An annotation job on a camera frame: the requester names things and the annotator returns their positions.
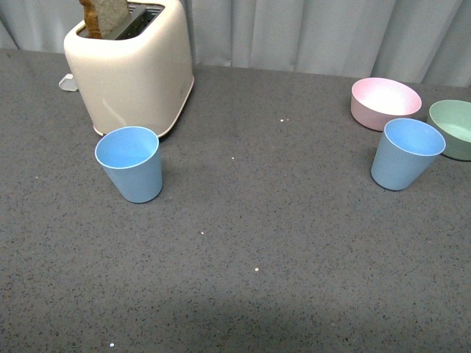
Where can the blue plastic cup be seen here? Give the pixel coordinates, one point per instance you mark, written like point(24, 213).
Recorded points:
point(130, 156)
point(407, 147)

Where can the cream white toaster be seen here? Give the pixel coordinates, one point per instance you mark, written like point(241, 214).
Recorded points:
point(141, 76)

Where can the pink plastic bowl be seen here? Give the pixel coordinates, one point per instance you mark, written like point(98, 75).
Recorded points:
point(376, 101)

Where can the white toaster lever knob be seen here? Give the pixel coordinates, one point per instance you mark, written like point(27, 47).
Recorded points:
point(68, 83)

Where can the bread slice in toaster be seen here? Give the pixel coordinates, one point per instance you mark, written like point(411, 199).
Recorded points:
point(101, 17)

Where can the green plastic bowl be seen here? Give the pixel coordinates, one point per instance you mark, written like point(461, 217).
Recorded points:
point(452, 119)

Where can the grey curtain backdrop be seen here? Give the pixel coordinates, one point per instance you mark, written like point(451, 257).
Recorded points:
point(410, 41)

